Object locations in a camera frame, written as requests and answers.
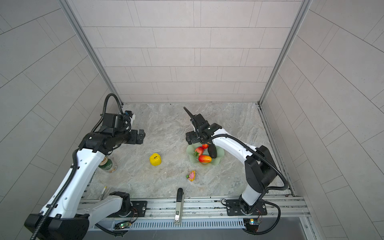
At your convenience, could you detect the red fake strawberry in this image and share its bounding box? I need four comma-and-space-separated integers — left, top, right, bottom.
194, 147, 204, 159

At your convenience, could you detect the red orange fake mango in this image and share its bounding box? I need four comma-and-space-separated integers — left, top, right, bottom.
198, 155, 212, 164

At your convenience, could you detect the dark fake avocado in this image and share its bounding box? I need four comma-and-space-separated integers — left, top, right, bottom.
208, 145, 218, 159

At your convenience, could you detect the yellow fake bell pepper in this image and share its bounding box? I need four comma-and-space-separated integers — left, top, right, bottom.
149, 153, 162, 166

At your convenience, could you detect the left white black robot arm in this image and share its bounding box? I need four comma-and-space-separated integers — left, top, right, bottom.
25, 93, 146, 240

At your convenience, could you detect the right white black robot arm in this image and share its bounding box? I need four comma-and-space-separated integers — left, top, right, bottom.
184, 107, 289, 215

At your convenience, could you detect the light green scalloped fruit bowl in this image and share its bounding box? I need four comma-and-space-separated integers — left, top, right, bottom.
187, 143, 225, 167

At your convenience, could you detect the small pink yellow toy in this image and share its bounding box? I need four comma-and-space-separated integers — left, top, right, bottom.
186, 171, 196, 182

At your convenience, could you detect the green label tin can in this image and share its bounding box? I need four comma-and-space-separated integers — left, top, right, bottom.
98, 156, 118, 173

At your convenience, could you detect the white marker pen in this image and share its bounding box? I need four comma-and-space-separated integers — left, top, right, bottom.
100, 186, 107, 200

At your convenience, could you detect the left green circuit board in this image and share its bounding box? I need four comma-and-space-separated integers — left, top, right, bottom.
114, 221, 132, 230

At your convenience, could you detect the green circuit board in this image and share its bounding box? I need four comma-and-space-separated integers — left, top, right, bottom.
243, 219, 260, 234
114, 221, 132, 230

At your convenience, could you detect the right green circuit board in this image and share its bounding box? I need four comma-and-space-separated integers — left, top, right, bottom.
243, 219, 260, 234

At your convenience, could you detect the black silver handle tool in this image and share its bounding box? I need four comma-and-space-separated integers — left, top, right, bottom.
174, 188, 184, 225

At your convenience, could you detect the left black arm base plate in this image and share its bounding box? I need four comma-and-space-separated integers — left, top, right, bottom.
127, 201, 148, 218

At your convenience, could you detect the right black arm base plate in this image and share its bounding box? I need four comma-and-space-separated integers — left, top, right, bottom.
225, 199, 268, 217

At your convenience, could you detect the aluminium rail frame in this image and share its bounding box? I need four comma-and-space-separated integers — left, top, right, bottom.
131, 195, 310, 222

